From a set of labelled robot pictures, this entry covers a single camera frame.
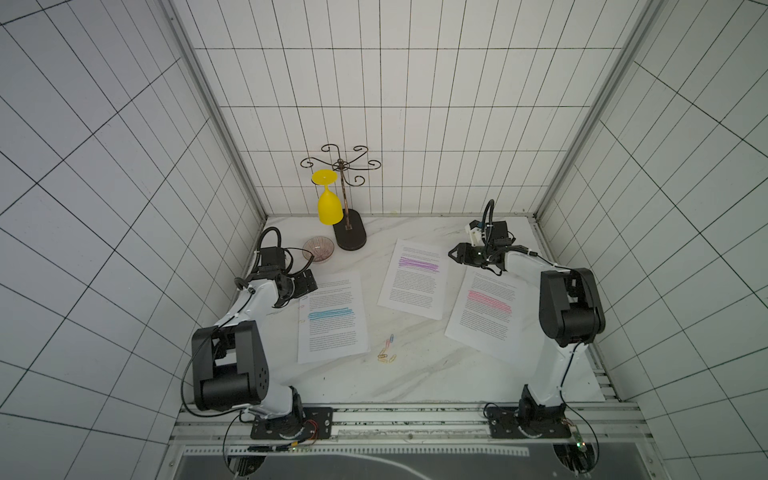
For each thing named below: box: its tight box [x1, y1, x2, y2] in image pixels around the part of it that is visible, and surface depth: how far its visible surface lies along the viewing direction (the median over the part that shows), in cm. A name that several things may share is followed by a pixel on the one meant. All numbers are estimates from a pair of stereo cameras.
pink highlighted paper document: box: [444, 267, 537, 364], surface depth 94 cm
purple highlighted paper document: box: [377, 238, 448, 321], surface depth 102 cm
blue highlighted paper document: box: [297, 272, 370, 364], surface depth 92 cm
